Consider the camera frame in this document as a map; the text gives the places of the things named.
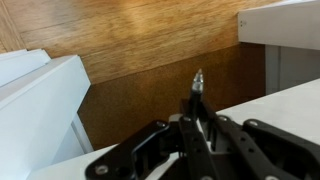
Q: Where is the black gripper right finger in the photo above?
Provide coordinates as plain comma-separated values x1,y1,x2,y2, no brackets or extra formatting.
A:
199,99,320,180

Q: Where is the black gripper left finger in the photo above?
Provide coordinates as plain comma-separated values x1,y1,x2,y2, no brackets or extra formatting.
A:
84,114,222,180

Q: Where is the black retractable pen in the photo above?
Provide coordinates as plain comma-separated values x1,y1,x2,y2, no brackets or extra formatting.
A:
187,68,205,120

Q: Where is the white cabinet panel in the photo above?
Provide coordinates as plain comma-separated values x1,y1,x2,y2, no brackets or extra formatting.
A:
237,0,320,96

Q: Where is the white shelf unit left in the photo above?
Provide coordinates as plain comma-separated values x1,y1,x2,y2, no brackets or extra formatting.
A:
0,48,95,180

